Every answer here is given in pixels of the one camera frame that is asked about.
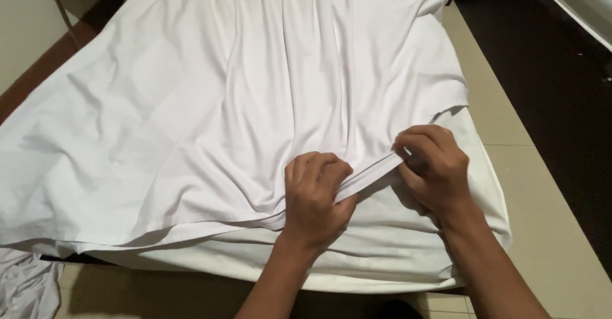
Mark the person's right hand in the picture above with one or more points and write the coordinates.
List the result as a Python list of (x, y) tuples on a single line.
[(437, 171)]

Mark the person's left hand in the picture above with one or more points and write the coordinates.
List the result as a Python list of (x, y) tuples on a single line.
[(313, 204)]

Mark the white cotton garment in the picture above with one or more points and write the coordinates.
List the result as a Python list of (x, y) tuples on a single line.
[(229, 108)]

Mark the white bed sheet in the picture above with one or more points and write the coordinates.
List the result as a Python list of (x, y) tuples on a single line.
[(397, 233)]

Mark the white furniture edge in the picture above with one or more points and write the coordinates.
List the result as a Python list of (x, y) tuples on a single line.
[(581, 1)]

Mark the crumpled white cloth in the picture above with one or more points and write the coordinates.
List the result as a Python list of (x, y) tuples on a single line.
[(26, 283)]

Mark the metal chair frame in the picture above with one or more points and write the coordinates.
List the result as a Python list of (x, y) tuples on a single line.
[(62, 3)]

